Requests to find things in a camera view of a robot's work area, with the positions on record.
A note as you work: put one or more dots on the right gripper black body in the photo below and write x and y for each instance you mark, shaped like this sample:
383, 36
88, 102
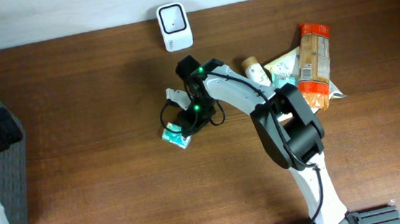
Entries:
189, 124

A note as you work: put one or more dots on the small teal tissue pack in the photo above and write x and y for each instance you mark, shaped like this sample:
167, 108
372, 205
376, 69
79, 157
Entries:
172, 134

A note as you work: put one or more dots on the white tube brown cap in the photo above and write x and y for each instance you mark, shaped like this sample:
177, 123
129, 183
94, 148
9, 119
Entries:
255, 72

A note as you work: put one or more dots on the teal wet wipes pack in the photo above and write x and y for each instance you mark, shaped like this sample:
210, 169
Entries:
279, 80

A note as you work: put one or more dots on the orange spaghetti packet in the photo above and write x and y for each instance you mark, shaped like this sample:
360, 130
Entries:
314, 65

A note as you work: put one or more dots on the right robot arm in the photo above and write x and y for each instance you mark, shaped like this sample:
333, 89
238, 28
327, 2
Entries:
289, 131

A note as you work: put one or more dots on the white barcode scanner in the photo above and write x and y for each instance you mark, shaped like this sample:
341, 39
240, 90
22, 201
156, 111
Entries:
174, 27

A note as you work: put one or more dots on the grey plastic mesh basket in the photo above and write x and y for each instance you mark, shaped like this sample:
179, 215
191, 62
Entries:
13, 189

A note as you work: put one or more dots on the grey arm base mount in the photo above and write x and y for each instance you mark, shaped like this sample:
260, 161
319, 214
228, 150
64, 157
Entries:
384, 215

